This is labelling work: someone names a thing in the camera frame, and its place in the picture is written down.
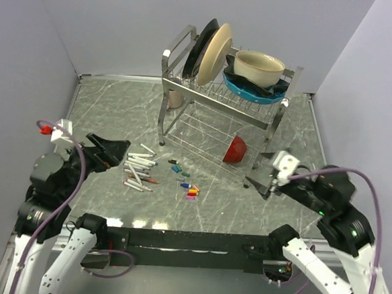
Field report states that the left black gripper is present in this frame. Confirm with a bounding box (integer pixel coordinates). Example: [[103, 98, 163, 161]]
[[58, 129, 130, 204]]

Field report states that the black marker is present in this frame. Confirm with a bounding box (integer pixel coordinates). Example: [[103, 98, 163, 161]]
[[140, 143, 156, 156]]

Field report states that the dark red marker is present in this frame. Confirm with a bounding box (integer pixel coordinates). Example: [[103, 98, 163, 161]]
[[128, 174, 159, 184]]

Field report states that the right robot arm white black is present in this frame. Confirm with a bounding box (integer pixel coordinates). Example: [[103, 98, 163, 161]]
[[246, 150, 390, 294]]

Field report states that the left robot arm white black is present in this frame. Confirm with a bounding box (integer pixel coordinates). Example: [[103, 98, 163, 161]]
[[3, 130, 131, 294]]

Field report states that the pink cup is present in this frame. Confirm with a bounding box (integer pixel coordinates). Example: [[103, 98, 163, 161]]
[[167, 89, 185, 109]]

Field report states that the red bowl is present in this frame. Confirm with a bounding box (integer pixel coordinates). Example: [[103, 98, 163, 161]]
[[222, 136, 247, 164]]

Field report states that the black base beam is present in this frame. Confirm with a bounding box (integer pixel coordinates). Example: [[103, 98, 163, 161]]
[[97, 226, 296, 282]]

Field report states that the stainless steel dish rack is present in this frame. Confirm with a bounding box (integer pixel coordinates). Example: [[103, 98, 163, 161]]
[[157, 25, 303, 181]]

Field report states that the blue dotted dish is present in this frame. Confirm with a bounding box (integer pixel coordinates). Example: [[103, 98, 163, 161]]
[[223, 74, 286, 105]]

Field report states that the black plate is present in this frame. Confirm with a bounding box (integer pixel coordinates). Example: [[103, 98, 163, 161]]
[[182, 18, 220, 79]]

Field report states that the cream ceramic bowl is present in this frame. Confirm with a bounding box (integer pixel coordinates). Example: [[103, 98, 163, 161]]
[[234, 50, 285, 88]]

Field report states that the beige plate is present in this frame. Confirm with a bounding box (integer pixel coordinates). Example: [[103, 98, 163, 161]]
[[197, 23, 233, 86]]

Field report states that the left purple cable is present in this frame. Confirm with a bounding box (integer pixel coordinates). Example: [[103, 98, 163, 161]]
[[7, 118, 143, 294]]

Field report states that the aluminium rail frame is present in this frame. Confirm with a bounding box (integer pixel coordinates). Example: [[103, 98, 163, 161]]
[[7, 216, 364, 274]]

